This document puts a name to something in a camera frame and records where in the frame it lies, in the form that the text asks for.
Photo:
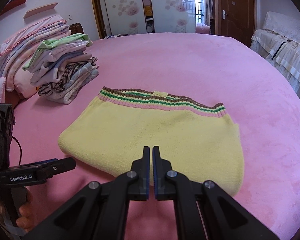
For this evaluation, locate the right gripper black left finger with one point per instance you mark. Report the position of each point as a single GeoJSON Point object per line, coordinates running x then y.
{"type": "Point", "coordinates": [98, 211]}

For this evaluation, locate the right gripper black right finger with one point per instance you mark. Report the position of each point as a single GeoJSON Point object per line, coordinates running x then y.
{"type": "Point", "coordinates": [204, 210]}

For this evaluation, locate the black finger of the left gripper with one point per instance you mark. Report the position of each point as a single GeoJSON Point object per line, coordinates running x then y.
{"type": "Point", "coordinates": [52, 167]}

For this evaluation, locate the yellow striped knit sweater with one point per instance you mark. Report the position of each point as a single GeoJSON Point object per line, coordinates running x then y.
{"type": "Point", "coordinates": [201, 142]}

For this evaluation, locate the stack of folded clothes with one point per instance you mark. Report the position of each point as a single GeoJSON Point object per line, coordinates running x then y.
{"type": "Point", "coordinates": [59, 68]}

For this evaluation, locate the left hand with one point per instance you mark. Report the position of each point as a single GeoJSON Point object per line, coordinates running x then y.
{"type": "Point", "coordinates": [26, 221]}

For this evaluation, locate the pink bed blanket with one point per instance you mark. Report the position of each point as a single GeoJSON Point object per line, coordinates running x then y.
{"type": "Point", "coordinates": [208, 69]}

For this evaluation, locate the folded striped pink quilt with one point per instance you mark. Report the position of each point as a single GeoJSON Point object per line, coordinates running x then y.
{"type": "Point", "coordinates": [17, 51]}

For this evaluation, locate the dark wooden headboard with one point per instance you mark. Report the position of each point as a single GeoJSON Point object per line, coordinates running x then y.
{"type": "Point", "coordinates": [76, 28]}

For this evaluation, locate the floral sliding wardrobe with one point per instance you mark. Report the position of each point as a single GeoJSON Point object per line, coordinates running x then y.
{"type": "Point", "coordinates": [130, 17]}

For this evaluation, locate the lace covered furniture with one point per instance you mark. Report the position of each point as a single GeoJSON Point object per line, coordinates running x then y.
{"type": "Point", "coordinates": [278, 42]}

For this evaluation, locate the brown wooden door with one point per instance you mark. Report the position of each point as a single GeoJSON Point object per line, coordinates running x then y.
{"type": "Point", "coordinates": [236, 19]}

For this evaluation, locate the pink wall shelf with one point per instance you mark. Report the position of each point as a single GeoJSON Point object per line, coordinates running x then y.
{"type": "Point", "coordinates": [39, 9]}

